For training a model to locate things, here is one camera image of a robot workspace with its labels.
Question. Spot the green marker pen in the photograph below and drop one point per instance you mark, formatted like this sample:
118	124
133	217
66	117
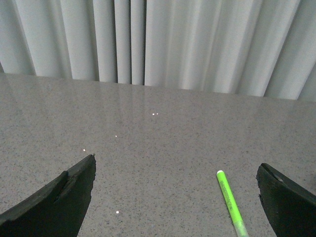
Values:
231	204

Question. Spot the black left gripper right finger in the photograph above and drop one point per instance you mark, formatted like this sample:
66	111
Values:
289	208

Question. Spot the white pleated curtain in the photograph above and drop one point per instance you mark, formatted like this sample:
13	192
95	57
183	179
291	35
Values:
250	47

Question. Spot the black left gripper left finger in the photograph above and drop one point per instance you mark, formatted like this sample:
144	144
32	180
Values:
57	209

